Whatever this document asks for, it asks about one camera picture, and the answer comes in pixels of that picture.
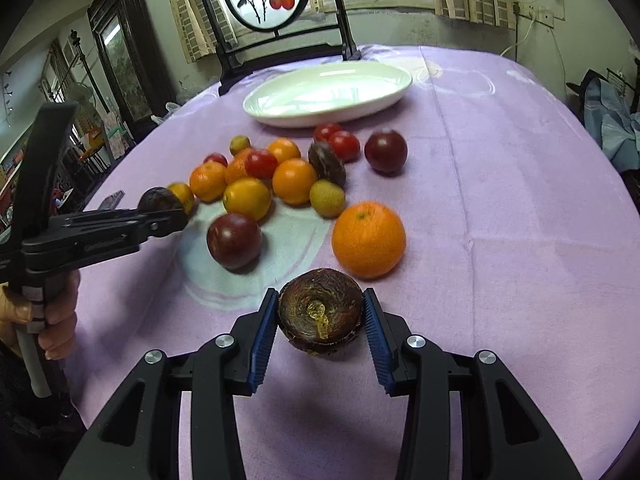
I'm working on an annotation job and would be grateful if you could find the dark passion fruit small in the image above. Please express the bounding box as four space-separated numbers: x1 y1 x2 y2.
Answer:
137 186 183 212

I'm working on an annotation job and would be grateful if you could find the small yellow citrus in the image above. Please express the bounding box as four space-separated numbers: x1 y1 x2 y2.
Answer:
167 182 195 217

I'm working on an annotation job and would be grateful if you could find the orange tangerine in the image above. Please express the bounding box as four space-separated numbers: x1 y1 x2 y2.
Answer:
267 138 300 164
271 158 318 206
189 162 227 203

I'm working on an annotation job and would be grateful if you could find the dark red plum front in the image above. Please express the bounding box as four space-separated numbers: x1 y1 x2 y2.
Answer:
206 212 262 271

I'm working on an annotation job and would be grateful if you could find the dark red plum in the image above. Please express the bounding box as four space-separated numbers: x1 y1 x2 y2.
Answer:
364 129 408 174
206 212 262 271

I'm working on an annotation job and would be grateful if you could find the yellow orange citrus front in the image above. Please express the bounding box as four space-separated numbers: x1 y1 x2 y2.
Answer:
222 178 272 221

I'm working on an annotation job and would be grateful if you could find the orange tangerine back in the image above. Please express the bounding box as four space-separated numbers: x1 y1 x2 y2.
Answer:
267 138 300 164

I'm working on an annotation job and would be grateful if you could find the green-yellow kumquat front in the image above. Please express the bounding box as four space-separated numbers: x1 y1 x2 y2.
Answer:
309 179 346 219

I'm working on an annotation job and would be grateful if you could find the dark passion fruit with stem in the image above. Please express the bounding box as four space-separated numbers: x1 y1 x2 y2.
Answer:
278 268 366 356

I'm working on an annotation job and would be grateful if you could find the large orange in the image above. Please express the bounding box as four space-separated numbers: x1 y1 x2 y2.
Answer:
331 200 407 280

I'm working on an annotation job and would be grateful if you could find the dark red plum back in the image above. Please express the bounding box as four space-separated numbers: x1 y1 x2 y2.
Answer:
364 129 408 174

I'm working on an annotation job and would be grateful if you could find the person's left hand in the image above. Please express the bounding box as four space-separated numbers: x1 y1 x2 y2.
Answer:
1 270 81 360

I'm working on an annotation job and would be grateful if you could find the small red tomato left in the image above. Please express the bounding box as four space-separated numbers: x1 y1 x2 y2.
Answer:
203 152 228 167

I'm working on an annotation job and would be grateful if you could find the orange tangerine hidden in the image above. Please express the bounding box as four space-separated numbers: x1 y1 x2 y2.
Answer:
224 148 254 185

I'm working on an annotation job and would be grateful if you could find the white plastic bag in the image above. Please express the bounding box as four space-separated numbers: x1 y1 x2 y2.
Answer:
151 102 180 126

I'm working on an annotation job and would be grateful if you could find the small green-yellow kumquat back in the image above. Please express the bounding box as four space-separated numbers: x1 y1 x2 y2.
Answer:
229 136 252 156

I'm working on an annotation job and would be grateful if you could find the red cherry tomato centre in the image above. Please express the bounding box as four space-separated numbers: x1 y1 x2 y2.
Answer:
245 150 279 180

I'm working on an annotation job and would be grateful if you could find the red cherry tomato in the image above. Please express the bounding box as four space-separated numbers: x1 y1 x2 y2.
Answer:
245 150 279 180
329 130 360 162
314 122 342 142

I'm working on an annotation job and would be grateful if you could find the beige checked curtain left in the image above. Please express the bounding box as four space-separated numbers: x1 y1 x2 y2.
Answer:
169 0 238 63

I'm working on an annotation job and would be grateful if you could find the dark passion fruit middle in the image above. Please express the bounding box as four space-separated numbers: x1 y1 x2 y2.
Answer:
308 141 346 188

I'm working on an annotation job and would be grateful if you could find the red cherry tomato back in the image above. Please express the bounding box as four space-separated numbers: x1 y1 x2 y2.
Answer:
314 122 342 142

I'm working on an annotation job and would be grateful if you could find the red cherry tomato right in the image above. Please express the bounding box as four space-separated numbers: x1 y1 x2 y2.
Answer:
329 130 360 162

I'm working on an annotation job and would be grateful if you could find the white oval plate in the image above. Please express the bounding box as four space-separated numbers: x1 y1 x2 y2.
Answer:
243 61 413 129

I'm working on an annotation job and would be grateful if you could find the purple tablecloth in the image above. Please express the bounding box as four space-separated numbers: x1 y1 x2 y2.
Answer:
66 46 639 479

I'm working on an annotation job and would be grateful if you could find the round painted screen black stand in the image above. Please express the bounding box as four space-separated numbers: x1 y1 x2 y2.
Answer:
202 0 361 96

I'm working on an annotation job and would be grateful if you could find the blue clothes pile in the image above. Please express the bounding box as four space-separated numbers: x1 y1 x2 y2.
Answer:
584 78 640 174

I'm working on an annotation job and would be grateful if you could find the dark framed wall painting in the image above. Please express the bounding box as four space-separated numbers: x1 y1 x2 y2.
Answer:
88 0 175 142

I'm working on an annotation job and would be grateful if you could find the white power cable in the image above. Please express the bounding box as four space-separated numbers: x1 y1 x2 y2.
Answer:
498 6 539 60

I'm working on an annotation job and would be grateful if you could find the wall power socket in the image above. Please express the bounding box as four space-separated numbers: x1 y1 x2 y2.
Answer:
515 2 555 28

